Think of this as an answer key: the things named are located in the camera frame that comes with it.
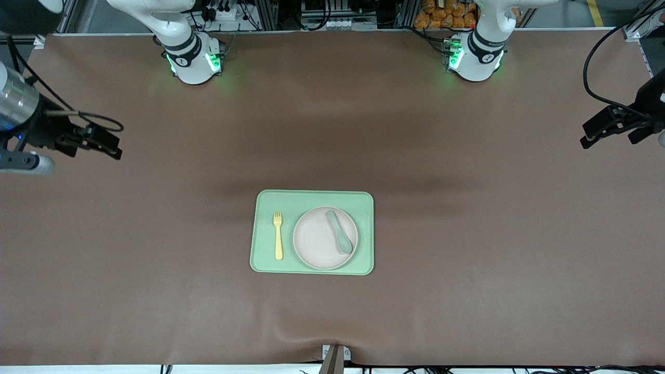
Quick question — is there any yellow plastic fork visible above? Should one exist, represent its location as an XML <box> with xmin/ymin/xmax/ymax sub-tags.
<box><xmin>273</xmin><ymin>210</ymin><xmax>284</xmax><ymax>261</ymax></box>

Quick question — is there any round beige plate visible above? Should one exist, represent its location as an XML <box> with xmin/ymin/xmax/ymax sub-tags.
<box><xmin>292</xmin><ymin>206</ymin><xmax>359</xmax><ymax>271</ymax></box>

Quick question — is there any pale green plastic spoon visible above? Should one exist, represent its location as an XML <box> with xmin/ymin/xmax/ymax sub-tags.
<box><xmin>326</xmin><ymin>209</ymin><xmax>353</xmax><ymax>255</ymax></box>

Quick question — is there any brown table mat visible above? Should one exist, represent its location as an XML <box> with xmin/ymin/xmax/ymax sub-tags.
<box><xmin>0</xmin><ymin>30</ymin><xmax>665</xmax><ymax>367</ymax></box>

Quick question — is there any light green rectangular tray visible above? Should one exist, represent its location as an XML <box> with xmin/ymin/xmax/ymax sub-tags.
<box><xmin>250</xmin><ymin>190</ymin><xmax>375</xmax><ymax>276</ymax></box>

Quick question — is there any white power strip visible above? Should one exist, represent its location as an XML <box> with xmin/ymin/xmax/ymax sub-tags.
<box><xmin>209</xmin><ymin>4</ymin><xmax>246</xmax><ymax>22</ymax></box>

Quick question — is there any orange snack bag pile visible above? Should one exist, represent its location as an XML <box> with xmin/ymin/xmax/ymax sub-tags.
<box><xmin>414</xmin><ymin>0</ymin><xmax>477</xmax><ymax>30</ymax></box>

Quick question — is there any metal table clamp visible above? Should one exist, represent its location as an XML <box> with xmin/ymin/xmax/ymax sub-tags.
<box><xmin>318</xmin><ymin>344</ymin><xmax>352</xmax><ymax>374</ymax></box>

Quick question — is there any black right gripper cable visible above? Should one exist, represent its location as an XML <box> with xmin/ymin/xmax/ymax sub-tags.
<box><xmin>4</xmin><ymin>35</ymin><xmax>125</xmax><ymax>133</ymax></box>

